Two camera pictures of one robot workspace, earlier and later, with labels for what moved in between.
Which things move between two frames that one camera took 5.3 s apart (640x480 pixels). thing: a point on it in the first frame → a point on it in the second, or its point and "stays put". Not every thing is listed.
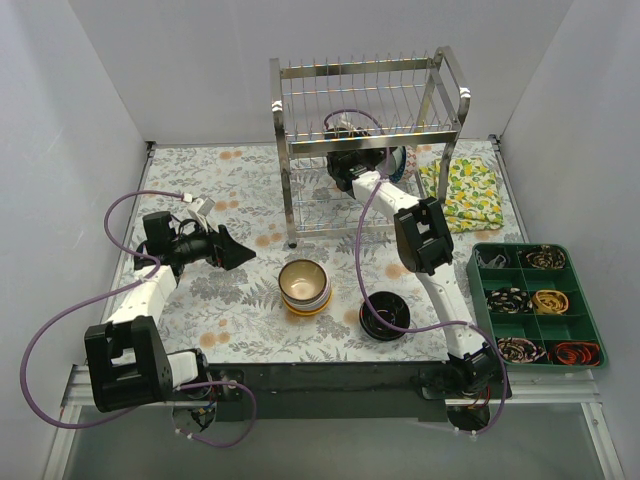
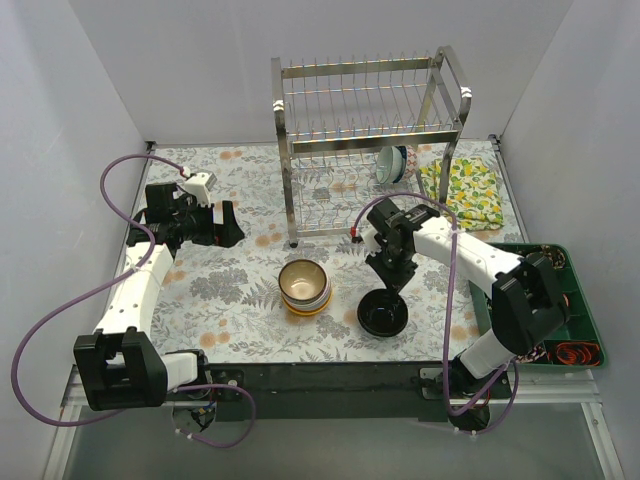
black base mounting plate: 378,391 stays put
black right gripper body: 364,156 → 391,263
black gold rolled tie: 546,258 stays put
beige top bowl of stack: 303,281 stays put
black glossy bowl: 393,308 stays put
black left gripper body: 220,247 → 218,223
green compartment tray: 536,305 stays put
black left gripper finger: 230,253 → 228,233
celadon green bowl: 396,161 stays put
